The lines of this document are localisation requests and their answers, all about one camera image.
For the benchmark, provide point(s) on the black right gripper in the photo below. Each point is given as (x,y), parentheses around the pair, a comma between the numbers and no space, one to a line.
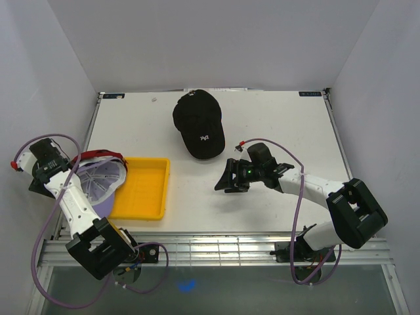
(233,167)

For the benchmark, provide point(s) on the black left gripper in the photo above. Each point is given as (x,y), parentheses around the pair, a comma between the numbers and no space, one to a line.
(35,187)

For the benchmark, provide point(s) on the purple baseball cap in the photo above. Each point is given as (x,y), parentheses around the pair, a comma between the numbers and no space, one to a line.
(100,178)

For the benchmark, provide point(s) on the black baseball cap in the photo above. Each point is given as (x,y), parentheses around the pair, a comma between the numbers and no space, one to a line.
(198,118)

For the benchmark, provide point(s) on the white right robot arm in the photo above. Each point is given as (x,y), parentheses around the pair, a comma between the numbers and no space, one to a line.
(356,215)

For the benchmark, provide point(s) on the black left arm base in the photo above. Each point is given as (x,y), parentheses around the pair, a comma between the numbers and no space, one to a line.
(148,254)

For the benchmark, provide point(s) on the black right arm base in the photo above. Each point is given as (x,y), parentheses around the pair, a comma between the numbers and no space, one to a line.
(281,252)

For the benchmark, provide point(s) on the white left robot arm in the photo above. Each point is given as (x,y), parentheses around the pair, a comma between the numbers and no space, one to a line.
(97,244)

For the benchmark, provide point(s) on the red baseball cap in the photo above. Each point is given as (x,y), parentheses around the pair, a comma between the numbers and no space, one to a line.
(98,153)

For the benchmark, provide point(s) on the yellow plastic tray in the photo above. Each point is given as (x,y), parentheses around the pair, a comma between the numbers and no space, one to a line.
(143,194)

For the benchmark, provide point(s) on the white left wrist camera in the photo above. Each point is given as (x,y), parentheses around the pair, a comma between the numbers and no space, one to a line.
(24,163)

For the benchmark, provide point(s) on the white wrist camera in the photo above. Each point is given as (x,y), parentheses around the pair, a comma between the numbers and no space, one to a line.
(241,151)
(24,163)

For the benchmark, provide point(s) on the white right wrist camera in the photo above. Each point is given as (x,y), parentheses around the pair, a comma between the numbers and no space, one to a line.
(241,151)

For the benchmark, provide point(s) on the aluminium rail frame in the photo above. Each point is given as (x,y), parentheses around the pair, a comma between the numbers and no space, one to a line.
(227,274)

